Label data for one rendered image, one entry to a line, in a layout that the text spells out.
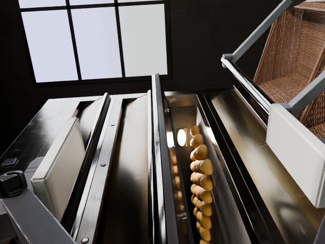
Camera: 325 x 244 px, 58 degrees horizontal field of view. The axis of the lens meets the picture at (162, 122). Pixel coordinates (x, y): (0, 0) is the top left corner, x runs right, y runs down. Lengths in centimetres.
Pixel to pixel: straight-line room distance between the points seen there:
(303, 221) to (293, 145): 81
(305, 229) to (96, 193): 65
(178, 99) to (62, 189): 167
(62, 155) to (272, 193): 95
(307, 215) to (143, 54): 248
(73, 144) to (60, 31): 306
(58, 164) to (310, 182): 13
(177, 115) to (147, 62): 138
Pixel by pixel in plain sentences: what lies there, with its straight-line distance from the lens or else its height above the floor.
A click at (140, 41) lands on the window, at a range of 312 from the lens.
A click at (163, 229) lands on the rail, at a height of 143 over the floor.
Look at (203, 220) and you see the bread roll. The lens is 165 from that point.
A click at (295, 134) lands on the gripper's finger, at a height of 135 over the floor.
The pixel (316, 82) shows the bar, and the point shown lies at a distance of 71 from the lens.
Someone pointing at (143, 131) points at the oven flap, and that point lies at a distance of 136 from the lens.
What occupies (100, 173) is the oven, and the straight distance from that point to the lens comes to 114.
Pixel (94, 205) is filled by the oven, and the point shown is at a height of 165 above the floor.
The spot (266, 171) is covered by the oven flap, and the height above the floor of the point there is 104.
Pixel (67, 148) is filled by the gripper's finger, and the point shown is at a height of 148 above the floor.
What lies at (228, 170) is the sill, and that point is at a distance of 113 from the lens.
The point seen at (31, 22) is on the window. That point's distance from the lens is 331.
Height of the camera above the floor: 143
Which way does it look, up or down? 1 degrees down
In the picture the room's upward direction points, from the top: 94 degrees counter-clockwise
